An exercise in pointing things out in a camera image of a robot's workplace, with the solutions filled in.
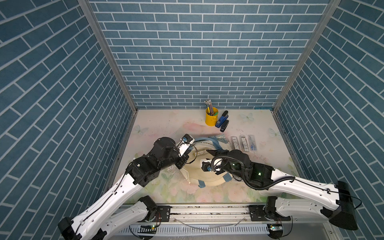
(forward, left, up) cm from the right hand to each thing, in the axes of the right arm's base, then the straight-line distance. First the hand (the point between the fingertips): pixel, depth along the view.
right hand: (210, 152), depth 69 cm
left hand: (-1, +8, +1) cm, 8 cm away
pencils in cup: (+42, +1, -10) cm, 43 cm away
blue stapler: (+39, -9, -19) cm, 44 cm away
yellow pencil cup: (+37, -1, -19) cm, 41 cm away
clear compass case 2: (+24, -30, -24) cm, 45 cm away
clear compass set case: (+20, -17, -23) cm, 35 cm away
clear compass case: (+22, -23, -22) cm, 39 cm away
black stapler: (+35, -10, -21) cm, 42 cm away
